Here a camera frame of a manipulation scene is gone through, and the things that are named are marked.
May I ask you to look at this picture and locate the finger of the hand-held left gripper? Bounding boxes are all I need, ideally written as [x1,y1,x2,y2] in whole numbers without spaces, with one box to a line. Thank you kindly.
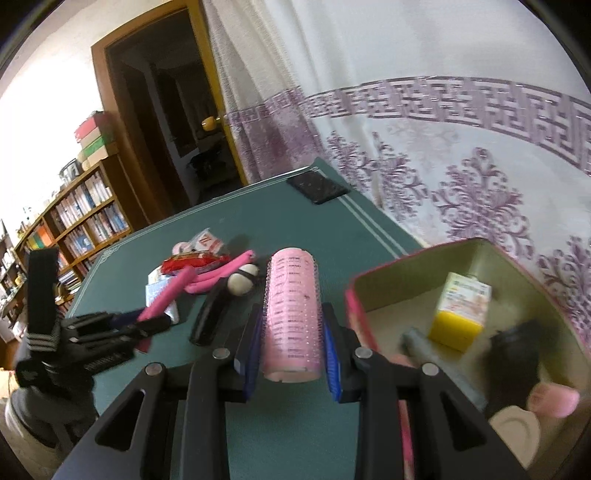
[62,311,145,334]
[87,318,172,352]

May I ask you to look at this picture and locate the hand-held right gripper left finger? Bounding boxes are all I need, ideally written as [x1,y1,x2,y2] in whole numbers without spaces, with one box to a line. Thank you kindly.
[51,302,264,480]

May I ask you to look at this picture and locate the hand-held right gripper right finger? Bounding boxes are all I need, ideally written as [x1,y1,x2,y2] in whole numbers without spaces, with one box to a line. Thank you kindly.
[321,302,532,480]

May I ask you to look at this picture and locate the pink flexible curling rod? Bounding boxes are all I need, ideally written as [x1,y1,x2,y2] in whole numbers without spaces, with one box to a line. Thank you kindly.
[137,267,200,324]
[184,249,258,295]

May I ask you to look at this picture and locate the red snack packet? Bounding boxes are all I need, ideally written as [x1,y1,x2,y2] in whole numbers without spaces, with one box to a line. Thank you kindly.
[161,250,232,278]

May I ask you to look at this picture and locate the pink storage box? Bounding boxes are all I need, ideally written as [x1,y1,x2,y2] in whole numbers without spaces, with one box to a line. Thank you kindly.
[344,237,591,480]

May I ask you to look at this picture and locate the yellow white ointment box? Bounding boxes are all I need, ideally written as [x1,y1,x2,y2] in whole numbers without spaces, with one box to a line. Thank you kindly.
[427,271,493,354]

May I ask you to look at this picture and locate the green desktop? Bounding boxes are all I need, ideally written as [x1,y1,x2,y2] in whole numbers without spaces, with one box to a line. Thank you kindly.
[51,157,426,480]

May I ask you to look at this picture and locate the person's left hand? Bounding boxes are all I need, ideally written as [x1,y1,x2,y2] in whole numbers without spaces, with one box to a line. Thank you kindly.
[9,389,99,445]

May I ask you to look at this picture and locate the white blue packet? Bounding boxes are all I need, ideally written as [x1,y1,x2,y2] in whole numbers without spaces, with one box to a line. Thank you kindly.
[144,270,181,325]

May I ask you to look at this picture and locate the white ball with black band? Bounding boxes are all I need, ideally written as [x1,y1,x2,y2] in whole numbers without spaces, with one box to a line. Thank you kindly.
[228,262,260,297]

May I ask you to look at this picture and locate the wooden bookshelf with books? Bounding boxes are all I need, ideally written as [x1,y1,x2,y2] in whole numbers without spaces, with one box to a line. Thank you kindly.
[0,154,136,324]

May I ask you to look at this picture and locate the grey tube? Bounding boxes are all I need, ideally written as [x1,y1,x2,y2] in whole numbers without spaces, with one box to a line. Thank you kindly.
[399,327,486,412]

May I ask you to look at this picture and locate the metal pot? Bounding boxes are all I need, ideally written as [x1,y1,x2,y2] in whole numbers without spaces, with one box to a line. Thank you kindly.
[58,159,85,188]

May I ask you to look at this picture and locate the green white box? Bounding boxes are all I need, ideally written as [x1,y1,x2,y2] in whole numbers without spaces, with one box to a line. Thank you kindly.
[78,134,117,160]

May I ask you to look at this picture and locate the red white box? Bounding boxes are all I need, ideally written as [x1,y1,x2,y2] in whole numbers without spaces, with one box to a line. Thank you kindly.
[75,112,115,141]

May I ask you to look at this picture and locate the black flat device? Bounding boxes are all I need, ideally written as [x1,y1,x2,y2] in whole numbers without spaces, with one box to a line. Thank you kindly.
[285,170,350,205]

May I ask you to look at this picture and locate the black plastic item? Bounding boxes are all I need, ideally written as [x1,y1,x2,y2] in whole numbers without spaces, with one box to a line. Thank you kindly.
[484,318,556,417]

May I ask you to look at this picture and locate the beige round compact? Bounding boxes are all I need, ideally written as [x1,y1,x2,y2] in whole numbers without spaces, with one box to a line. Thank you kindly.
[488,405,542,468]

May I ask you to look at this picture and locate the small pink hair roller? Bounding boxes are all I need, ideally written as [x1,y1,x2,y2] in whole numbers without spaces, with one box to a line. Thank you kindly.
[527,382,581,419]

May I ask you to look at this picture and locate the white purple patterned curtain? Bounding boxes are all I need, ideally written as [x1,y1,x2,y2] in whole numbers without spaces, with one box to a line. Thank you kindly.
[203,0,591,352]

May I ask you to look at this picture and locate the yellow wooden door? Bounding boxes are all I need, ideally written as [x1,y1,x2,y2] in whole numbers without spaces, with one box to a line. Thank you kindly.
[187,0,251,186]

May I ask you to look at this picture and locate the brown wooden door frame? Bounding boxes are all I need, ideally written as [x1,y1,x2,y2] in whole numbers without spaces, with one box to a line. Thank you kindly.
[91,0,222,208]

